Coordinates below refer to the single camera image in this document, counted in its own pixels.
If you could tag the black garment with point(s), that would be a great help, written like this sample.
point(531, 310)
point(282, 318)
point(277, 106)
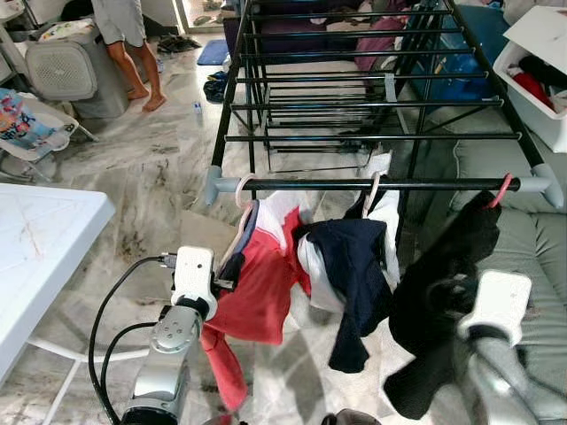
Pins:
point(469, 230)

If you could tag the red plastic hanger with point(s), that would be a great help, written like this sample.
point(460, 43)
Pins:
point(500, 190)

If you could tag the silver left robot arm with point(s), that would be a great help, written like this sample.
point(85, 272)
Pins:
point(168, 354)

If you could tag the pale pink hanger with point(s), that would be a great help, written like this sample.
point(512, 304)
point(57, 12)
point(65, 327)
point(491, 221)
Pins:
point(237, 188)

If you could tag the white hanger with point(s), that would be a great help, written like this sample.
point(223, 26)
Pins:
point(373, 195)

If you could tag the grey green leather sofa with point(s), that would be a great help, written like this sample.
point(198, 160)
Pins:
point(540, 266)

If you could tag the black metal drying rack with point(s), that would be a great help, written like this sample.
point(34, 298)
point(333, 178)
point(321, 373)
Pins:
point(221, 184)

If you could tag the navy and white garment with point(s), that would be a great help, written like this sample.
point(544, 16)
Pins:
point(354, 266)

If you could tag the small white hanging cloth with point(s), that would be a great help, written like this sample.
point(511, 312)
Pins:
point(376, 164)

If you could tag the silver robot right leg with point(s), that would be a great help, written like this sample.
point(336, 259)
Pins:
point(353, 419)

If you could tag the pale plastic table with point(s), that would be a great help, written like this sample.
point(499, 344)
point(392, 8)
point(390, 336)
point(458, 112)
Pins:
point(44, 248)

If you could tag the dark cloth heap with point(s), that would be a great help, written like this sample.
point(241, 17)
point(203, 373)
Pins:
point(216, 87)

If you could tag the white storage box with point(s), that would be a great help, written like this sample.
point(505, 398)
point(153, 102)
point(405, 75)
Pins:
point(532, 119)

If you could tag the blue floor mat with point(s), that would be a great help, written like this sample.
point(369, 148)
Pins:
point(213, 51)

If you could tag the blue storage bin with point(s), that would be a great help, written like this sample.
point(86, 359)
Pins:
point(469, 62)

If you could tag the baby bouncer seat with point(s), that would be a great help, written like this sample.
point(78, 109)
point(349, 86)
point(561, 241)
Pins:
point(31, 128)

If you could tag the grey air appliance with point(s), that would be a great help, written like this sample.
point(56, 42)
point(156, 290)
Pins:
point(66, 71)

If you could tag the adult person in grey shorts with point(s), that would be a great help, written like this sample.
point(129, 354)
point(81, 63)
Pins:
point(120, 18)

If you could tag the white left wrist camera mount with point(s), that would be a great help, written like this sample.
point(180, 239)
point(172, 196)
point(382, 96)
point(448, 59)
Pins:
point(195, 270)

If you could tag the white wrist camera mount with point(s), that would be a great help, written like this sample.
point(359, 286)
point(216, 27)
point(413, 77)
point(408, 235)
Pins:
point(500, 301)
point(195, 270)

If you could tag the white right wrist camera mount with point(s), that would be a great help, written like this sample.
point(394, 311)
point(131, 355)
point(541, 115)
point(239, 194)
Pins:
point(500, 301)

